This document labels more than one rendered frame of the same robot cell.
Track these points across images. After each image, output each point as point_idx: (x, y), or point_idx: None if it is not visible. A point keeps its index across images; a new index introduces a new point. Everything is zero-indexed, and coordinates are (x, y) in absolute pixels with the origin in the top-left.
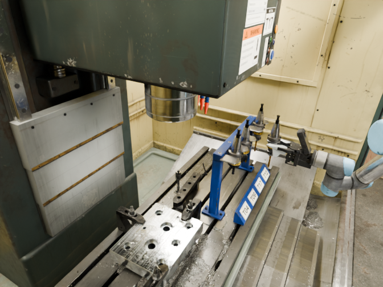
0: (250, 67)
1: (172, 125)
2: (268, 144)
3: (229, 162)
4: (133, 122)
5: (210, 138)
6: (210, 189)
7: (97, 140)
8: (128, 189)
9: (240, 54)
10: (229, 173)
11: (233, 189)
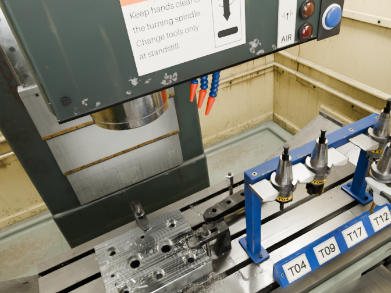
0: (205, 55)
1: (296, 97)
2: (367, 179)
3: (258, 194)
4: (240, 86)
5: (340, 127)
6: (274, 211)
7: None
8: (191, 173)
9: (128, 35)
10: (323, 195)
11: (312, 223)
